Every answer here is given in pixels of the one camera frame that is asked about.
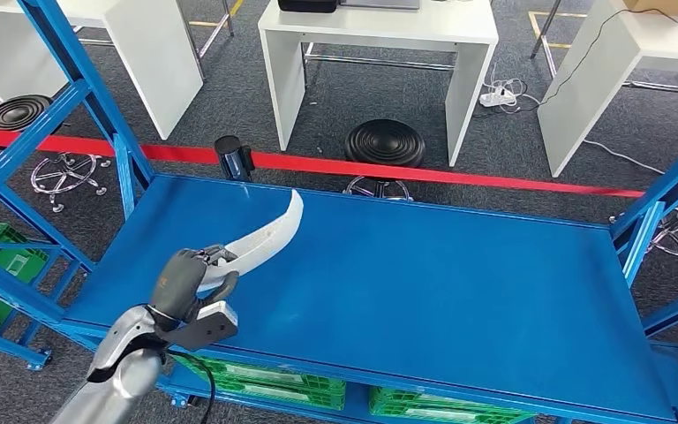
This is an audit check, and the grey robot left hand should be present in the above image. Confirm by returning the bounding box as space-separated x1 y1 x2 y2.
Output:
148 245 241 330

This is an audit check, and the white curved plastic part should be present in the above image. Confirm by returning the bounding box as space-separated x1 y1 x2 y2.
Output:
197 188 305 294

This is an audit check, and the large blue steel shelf rack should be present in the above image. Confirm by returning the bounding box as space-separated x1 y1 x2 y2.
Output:
0 0 678 424

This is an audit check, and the small blue wheeled rack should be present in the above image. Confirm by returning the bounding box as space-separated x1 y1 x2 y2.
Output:
0 233 83 372

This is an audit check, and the white desk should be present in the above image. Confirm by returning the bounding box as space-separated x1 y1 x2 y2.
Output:
536 0 678 179
257 0 500 169
0 0 205 141

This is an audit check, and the red barrier belt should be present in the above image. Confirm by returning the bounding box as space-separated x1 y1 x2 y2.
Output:
0 125 678 206

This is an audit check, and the black device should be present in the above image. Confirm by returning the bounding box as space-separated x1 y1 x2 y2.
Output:
277 0 339 14

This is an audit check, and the grey laptop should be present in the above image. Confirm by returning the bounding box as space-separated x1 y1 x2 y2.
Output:
338 0 421 11

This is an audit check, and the white power strip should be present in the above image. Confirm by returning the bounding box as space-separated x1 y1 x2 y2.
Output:
478 87 518 109

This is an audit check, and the cardboard box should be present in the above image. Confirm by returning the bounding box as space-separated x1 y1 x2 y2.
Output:
622 0 678 18

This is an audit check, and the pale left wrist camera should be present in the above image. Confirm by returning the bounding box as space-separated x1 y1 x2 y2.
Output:
169 300 240 352

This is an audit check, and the black camera cable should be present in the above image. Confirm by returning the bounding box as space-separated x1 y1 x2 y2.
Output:
166 349 217 424

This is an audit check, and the black barrier post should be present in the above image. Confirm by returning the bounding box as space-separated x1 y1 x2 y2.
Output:
214 134 257 184

